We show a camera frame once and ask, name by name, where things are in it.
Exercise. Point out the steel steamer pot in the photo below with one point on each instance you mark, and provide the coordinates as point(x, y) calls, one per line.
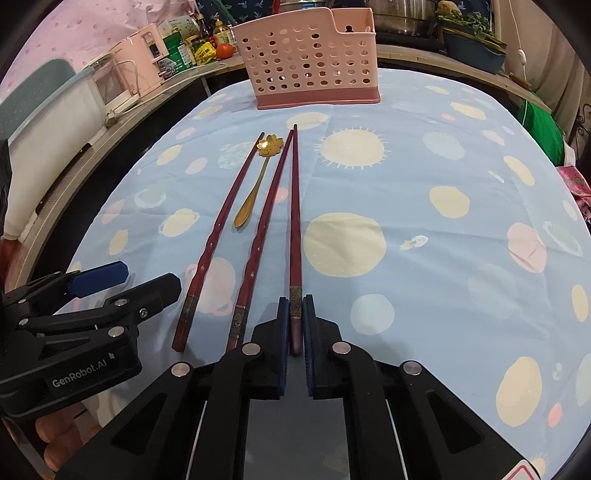
point(401, 16)

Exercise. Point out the red tomato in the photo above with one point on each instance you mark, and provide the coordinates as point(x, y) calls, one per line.
point(225, 50)

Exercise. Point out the pink kitchen appliance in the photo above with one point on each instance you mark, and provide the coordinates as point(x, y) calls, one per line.
point(143, 50)

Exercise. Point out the green bag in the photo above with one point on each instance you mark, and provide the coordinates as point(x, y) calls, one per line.
point(545, 129)

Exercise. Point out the pink patterned sheet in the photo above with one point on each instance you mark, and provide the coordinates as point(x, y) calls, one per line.
point(69, 32)

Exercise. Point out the green carton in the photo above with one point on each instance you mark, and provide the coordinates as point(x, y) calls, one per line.
point(180, 50)

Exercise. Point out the small white oven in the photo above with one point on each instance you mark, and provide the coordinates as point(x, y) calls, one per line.
point(111, 85)

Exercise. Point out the dark sauce bottle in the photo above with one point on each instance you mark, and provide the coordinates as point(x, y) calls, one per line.
point(202, 25)

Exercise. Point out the blue planter with herbs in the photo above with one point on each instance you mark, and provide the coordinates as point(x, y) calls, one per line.
point(471, 55)

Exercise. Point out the person's left hand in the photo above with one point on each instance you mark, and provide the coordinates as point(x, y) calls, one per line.
point(62, 429)

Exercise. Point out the maroon twisted chopstick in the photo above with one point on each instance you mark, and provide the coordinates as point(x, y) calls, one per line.
point(294, 207)
point(221, 226)
point(263, 221)

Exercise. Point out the navy patterned cloth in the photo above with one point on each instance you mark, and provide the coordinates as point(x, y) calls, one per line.
point(244, 7)

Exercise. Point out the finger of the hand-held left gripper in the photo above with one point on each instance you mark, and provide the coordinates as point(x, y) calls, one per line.
point(152, 295)
point(99, 279)

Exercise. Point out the beige curtain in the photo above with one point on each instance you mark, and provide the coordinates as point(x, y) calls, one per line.
point(545, 27)

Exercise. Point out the pink perforated utensil basket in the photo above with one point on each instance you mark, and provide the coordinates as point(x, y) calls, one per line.
point(300, 64)

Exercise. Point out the brown lumpy root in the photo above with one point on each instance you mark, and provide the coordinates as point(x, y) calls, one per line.
point(447, 7)

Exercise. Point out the pink floral cloth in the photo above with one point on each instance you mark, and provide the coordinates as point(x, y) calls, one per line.
point(579, 189)

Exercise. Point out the yellow packet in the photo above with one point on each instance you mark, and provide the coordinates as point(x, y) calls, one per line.
point(205, 53)

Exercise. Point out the white packet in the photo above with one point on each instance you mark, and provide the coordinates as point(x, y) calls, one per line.
point(178, 25)

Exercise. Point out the white storage box grey lid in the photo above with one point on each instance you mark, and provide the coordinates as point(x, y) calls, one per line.
point(41, 152)

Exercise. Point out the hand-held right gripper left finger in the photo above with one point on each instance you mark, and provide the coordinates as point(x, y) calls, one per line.
point(282, 341)

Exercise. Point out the yellow oil bottle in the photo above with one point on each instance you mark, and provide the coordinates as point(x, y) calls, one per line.
point(223, 34)

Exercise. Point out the gold flower spoon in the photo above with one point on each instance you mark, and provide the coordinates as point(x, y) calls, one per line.
point(251, 198)

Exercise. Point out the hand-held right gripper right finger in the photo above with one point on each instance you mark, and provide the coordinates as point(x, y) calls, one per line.
point(308, 350)

